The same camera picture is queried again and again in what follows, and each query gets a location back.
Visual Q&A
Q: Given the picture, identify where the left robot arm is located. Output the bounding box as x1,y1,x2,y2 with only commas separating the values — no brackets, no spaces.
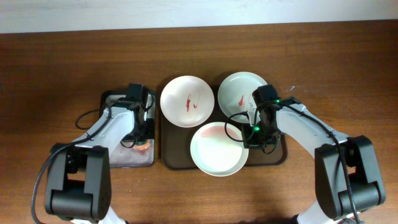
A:
44,100,154,223

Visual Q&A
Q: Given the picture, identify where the large brown serving tray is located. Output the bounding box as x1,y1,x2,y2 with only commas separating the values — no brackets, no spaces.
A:
160,78,288,170

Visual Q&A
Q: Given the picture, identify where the pale green plate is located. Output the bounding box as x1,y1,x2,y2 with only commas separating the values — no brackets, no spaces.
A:
218,72,267,124

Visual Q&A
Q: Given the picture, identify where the white front plate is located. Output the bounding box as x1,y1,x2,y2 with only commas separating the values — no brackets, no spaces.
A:
190,122,249,177

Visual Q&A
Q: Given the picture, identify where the small soapy water tray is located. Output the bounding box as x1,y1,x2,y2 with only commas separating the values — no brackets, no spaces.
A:
109,90,156,168

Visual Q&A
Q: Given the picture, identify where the pink white plate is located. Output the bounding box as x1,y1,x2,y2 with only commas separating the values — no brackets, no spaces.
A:
160,75,215,128

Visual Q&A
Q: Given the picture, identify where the green orange sponge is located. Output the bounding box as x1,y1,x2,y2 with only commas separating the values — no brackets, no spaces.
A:
133,140,150,151

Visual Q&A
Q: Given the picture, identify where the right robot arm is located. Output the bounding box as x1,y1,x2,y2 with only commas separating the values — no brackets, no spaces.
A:
242,85,386,223

